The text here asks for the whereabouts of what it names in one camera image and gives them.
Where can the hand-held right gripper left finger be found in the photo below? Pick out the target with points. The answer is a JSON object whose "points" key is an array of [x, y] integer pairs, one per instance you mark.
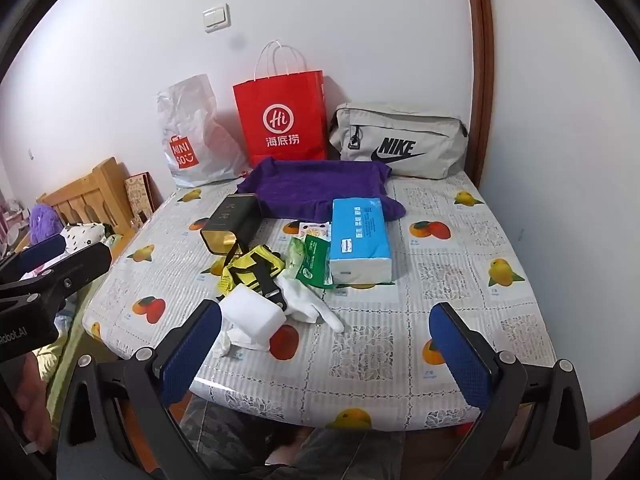
{"points": [[192, 355]]}

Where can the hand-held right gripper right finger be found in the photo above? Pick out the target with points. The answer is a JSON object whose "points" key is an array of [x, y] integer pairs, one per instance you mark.
{"points": [[460, 360]]}

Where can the dark green tea tin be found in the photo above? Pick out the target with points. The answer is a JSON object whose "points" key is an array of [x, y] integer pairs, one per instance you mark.
{"points": [[230, 220]]}

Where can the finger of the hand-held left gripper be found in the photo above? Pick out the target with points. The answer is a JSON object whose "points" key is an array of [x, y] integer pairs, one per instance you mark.
{"points": [[80, 270], [42, 253]]}

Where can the grey waist bag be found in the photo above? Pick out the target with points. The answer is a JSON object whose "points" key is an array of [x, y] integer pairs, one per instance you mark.
{"points": [[400, 130]]}

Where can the person's camouflage pants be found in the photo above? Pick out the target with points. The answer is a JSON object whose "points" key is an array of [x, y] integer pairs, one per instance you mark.
{"points": [[225, 435]]}

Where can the white plastic shopping bag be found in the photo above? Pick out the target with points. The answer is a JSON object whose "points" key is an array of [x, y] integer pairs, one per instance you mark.
{"points": [[195, 125]]}

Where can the green wet wipe packet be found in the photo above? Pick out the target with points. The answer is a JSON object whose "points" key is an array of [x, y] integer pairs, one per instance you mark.
{"points": [[312, 265]]}

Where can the translucent green plastic pack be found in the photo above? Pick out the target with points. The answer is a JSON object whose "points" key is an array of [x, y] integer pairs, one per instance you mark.
{"points": [[294, 255]]}

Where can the brown patterned box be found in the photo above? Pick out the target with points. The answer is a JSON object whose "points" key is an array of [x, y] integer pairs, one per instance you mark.
{"points": [[140, 195]]}

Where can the wooden bed headboard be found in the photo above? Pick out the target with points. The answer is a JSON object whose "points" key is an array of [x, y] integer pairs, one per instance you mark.
{"points": [[95, 190]]}

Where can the person's left hand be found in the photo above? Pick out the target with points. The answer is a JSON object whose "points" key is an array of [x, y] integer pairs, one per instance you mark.
{"points": [[32, 400]]}

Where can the white wall light switch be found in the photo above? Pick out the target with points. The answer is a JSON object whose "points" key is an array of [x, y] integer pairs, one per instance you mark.
{"points": [[216, 18]]}

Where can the white glove with mint cuff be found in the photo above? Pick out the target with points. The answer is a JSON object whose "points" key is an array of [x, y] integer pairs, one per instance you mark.
{"points": [[310, 305]]}

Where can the black and white dotted cloth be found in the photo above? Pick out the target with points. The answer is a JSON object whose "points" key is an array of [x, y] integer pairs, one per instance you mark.
{"points": [[82, 234]]}

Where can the fruit-print plastic tablecloth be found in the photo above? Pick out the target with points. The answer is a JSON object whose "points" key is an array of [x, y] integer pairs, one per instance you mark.
{"points": [[450, 285]]}

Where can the brown wooden door frame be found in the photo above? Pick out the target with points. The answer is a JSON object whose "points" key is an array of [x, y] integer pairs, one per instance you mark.
{"points": [[480, 85]]}

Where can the purple towel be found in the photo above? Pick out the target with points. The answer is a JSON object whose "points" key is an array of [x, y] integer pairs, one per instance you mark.
{"points": [[310, 185]]}

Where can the blue tissue pack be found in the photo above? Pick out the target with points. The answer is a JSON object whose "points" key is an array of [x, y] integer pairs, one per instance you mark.
{"points": [[360, 235]]}

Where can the green bedding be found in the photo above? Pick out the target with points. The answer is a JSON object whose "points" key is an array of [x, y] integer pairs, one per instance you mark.
{"points": [[65, 365]]}

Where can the fruit-print sachet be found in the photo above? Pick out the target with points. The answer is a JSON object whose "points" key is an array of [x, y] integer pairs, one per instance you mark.
{"points": [[315, 230]]}

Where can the red paper carrier bag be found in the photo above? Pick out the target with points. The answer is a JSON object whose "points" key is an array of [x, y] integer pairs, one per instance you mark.
{"points": [[280, 110]]}

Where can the yellow and black pouch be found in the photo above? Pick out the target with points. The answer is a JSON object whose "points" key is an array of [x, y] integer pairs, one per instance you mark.
{"points": [[235, 272]]}

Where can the purple plush toy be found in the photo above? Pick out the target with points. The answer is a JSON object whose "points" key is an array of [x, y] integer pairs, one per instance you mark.
{"points": [[44, 222]]}

